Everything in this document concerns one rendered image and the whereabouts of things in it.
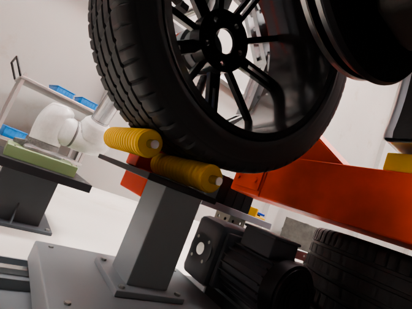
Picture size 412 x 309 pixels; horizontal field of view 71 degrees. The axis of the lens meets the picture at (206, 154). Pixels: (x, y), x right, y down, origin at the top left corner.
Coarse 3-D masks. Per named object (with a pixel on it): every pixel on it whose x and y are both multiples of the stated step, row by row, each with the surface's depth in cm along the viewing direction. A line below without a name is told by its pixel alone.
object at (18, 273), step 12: (0, 264) 58; (12, 264) 65; (24, 264) 67; (0, 276) 56; (12, 276) 58; (24, 276) 59; (0, 288) 56; (12, 288) 57; (24, 288) 58; (0, 300) 52; (12, 300) 54; (24, 300) 55
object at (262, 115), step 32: (192, 0) 74; (256, 0) 84; (288, 0) 82; (192, 32) 74; (288, 32) 87; (224, 64) 77; (288, 64) 88; (320, 64) 78; (192, 96) 54; (288, 96) 83; (320, 96) 75; (224, 128) 59; (256, 128) 77; (288, 128) 69
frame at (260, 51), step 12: (240, 0) 94; (252, 0) 92; (252, 12) 94; (252, 24) 98; (264, 24) 95; (252, 36) 98; (252, 48) 100; (264, 48) 96; (264, 60) 98; (252, 84) 100; (252, 96) 96; (252, 108) 96; (228, 120) 96
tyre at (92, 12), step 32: (96, 0) 56; (128, 0) 46; (160, 0) 48; (96, 32) 57; (128, 32) 46; (160, 32) 49; (128, 64) 49; (160, 64) 49; (128, 96) 57; (160, 96) 50; (160, 128) 55; (192, 128) 54; (320, 128) 76; (224, 160) 59; (256, 160) 64; (288, 160) 70
